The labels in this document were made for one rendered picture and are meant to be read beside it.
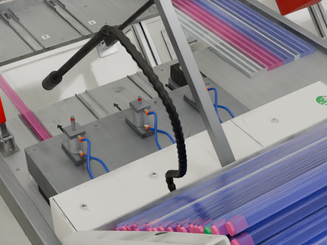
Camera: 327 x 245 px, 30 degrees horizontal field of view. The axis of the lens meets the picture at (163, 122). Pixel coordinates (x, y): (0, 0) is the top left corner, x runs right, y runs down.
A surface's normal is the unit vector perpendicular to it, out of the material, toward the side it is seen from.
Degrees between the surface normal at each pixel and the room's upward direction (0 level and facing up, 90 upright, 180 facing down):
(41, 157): 47
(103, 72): 0
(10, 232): 0
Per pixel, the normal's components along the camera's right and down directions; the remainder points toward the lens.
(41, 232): 0.00, -0.79
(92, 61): 0.41, -0.15
